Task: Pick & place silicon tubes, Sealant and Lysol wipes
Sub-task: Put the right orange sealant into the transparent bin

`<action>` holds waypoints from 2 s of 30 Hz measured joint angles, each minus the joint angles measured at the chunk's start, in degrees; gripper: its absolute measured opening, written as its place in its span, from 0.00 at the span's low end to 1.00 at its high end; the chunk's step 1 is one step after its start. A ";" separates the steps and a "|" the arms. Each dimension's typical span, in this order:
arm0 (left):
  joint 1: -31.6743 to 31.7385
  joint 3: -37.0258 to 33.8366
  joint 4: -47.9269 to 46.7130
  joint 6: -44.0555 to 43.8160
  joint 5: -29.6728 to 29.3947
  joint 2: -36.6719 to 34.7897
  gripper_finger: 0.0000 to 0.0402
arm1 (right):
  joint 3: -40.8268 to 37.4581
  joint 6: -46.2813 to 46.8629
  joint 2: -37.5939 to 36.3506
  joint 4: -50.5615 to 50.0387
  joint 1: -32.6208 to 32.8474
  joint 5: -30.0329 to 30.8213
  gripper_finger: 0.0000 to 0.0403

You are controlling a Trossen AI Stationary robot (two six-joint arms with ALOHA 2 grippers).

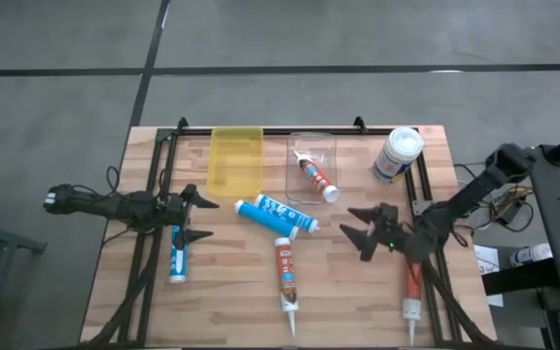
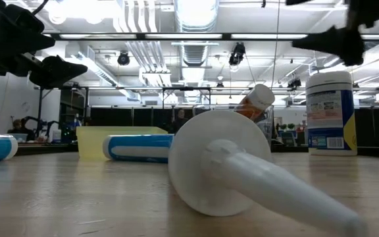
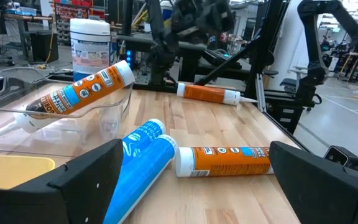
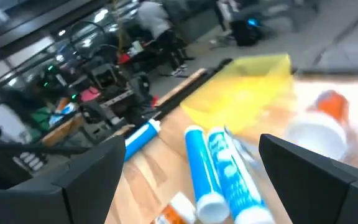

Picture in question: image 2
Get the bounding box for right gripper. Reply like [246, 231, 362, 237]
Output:
[285, 0, 379, 66]

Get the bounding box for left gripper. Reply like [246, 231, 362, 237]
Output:
[0, 31, 88, 89]

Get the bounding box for orange caulk tube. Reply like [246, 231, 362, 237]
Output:
[235, 84, 276, 122]
[168, 109, 370, 237]

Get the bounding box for white Lysol wipes canister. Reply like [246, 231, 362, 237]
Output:
[305, 70, 358, 157]

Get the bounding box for person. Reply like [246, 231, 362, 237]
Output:
[171, 108, 193, 134]
[7, 118, 36, 142]

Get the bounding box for clear plastic container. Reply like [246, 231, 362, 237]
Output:
[7, 133, 29, 143]

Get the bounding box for yellow translucent plastic bin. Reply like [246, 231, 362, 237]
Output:
[76, 126, 169, 162]

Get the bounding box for black partition panels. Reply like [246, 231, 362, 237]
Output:
[89, 105, 379, 149]

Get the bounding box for thin hanging cable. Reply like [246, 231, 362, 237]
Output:
[270, 0, 282, 92]

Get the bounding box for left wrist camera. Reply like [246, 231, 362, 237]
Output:
[0, 0, 45, 34]

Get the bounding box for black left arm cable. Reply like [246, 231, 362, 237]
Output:
[31, 0, 49, 16]

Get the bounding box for black hanging camera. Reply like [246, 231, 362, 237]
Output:
[228, 41, 247, 66]
[116, 51, 131, 66]

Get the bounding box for silver ventilation duct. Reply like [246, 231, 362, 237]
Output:
[172, 0, 220, 105]

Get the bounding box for black metal rack frame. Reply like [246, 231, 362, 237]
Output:
[34, 84, 309, 132]

